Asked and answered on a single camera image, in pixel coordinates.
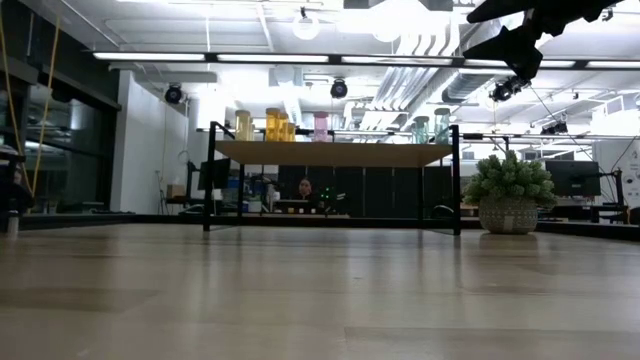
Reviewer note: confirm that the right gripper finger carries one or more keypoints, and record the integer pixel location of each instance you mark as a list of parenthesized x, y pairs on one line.
[(492, 11), (515, 50)]

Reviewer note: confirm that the linear ceiling light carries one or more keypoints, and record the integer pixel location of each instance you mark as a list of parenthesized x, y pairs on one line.
[(150, 56)]

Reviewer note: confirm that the black track spotlight cluster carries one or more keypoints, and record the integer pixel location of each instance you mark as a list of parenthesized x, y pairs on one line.
[(502, 91)]

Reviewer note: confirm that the black computer monitor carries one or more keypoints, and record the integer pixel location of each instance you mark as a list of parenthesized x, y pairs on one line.
[(215, 174), (572, 177)]

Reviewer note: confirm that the pink medicine bottle white cap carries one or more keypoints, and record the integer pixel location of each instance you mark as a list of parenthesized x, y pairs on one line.
[(320, 128)]

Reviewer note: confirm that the round white pendant lamp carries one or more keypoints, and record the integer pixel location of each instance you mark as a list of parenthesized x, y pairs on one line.
[(306, 25)]

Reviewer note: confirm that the silver ventilation duct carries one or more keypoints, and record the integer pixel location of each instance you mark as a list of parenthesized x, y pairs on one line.
[(465, 85)]

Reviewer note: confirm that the black aluminium frame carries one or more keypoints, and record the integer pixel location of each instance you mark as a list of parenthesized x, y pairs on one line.
[(100, 220)]

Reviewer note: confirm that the green potted plant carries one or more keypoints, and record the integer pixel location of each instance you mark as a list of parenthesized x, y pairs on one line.
[(507, 182)]

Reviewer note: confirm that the black partition panels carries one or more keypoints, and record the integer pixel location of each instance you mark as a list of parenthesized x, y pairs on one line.
[(390, 190)]

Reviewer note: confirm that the person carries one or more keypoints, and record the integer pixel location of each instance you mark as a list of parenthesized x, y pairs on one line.
[(305, 190)]

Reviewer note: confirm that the brown cardboard box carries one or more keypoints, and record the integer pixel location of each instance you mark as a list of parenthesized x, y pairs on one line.
[(176, 191)]

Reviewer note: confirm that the small white cylinder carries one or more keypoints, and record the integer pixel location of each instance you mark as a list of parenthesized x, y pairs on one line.
[(12, 225)]

